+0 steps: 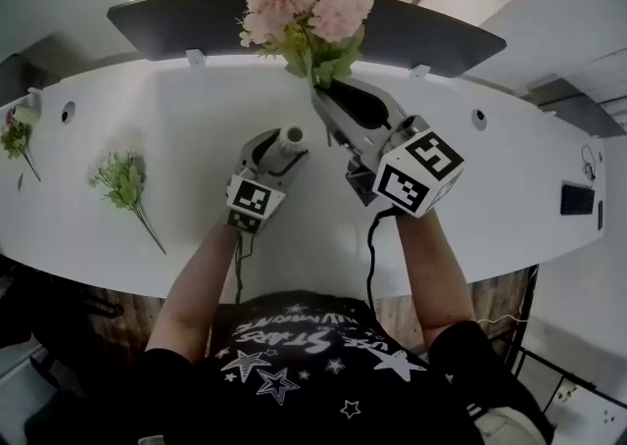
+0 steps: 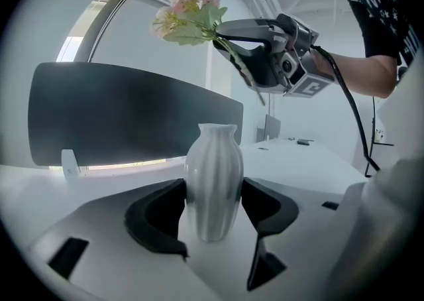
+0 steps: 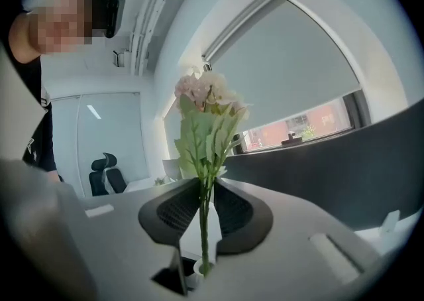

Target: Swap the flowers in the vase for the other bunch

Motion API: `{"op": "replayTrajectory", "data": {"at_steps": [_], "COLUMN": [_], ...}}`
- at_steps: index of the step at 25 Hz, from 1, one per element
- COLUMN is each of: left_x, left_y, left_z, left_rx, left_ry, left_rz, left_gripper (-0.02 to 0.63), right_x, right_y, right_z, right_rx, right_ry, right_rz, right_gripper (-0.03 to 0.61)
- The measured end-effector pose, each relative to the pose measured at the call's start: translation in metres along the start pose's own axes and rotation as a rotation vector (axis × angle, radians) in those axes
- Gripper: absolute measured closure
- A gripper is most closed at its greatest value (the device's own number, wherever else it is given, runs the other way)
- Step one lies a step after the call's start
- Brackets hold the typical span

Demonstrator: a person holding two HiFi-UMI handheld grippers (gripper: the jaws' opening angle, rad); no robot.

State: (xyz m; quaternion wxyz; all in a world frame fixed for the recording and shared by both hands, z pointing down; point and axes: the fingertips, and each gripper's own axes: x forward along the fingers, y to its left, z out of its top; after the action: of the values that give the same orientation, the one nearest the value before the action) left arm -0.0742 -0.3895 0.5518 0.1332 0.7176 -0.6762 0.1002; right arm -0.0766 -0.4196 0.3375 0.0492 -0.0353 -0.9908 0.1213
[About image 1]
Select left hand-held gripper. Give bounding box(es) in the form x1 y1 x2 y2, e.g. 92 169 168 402
224 127 311 235

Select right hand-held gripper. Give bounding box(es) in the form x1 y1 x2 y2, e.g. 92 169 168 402
311 78 466 219

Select white vase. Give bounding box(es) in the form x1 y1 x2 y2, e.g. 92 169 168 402
264 124 308 174

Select white-green flower bouquet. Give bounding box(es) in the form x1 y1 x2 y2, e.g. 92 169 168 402
87 148 168 256

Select person's left forearm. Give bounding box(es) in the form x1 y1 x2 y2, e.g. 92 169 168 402
144 222 241 364

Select person's right forearm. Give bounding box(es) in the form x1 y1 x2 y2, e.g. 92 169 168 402
394 210 476 361

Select pale green vase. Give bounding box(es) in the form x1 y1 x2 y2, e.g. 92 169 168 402
10 104 41 124

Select small purple flower bunch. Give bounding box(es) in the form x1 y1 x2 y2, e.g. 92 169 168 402
0 112 43 183

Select dark desk divider panel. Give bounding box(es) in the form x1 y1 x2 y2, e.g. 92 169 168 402
0 53 60 106
106 0 507 79
526 77 627 140

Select person's black star t-shirt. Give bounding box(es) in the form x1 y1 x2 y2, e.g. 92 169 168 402
121 288 555 445

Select black phone on table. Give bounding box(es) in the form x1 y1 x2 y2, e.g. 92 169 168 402
560 183 597 217

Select black metal rack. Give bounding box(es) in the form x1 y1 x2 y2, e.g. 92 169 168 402
508 264 627 410

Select black office chair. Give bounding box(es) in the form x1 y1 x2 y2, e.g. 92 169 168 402
0 256 148 445

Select person's beige trousers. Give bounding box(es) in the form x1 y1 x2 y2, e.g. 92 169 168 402
472 406 555 445

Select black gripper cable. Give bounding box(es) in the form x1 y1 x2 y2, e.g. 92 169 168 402
233 231 256 305
366 205 398 317

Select thin black desk cable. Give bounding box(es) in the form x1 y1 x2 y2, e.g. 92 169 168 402
581 144 603 182

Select white floor cable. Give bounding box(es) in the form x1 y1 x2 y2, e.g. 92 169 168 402
477 313 533 326

